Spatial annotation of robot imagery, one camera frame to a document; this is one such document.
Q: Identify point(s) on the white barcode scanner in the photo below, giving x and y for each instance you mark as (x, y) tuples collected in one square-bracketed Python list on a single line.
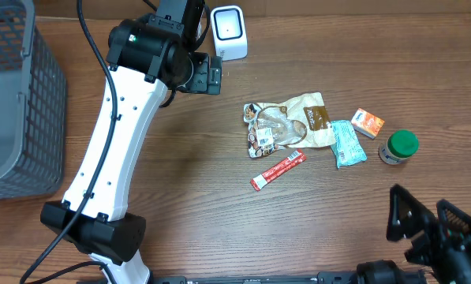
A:
[(229, 34)]

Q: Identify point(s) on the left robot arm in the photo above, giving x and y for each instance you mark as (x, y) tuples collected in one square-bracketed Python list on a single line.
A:
[(149, 60)]

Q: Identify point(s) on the green wet wipes pack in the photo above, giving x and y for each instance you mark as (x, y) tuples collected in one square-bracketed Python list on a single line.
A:
[(347, 149)]

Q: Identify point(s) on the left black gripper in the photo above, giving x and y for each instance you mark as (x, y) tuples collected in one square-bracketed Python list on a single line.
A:
[(210, 79)]

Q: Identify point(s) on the red Nescafe stick sachet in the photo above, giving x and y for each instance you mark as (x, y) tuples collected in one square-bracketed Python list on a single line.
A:
[(295, 158)]

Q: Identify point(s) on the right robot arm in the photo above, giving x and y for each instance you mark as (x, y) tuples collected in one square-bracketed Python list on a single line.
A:
[(447, 275)]

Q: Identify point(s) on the grey plastic mesh basket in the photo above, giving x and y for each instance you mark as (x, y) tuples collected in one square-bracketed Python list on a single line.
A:
[(33, 95)]

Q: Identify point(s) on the orange tissue pack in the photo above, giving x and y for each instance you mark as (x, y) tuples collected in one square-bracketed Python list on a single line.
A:
[(367, 123)]

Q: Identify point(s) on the brown cookie bag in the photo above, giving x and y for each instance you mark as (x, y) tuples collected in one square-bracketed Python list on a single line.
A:
[(299, 122)]

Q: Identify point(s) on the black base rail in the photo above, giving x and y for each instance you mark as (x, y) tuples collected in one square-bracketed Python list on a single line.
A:
[(322, 278)]

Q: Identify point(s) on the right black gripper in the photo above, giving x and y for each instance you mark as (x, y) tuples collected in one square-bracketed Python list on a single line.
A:
[(428, 241)]

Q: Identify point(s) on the green lid jar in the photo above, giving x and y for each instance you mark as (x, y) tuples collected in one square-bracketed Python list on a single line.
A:
[(400, 146)]

